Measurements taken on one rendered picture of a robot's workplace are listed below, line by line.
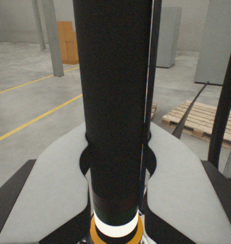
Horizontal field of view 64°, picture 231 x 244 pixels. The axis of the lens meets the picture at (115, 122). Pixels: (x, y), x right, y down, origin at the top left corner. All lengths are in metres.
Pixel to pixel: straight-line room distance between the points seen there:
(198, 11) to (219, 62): 6.93
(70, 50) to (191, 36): 7.01
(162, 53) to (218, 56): 2.34
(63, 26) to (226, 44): 5.77
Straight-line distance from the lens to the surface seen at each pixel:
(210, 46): 5.52
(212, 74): 5.63
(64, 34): 8.37
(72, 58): 8.33
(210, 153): 0.18
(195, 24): 12.20
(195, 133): 3.02
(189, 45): 12.27
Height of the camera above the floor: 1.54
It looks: 28 degrees down
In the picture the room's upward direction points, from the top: 1 degrees counter-clockwise
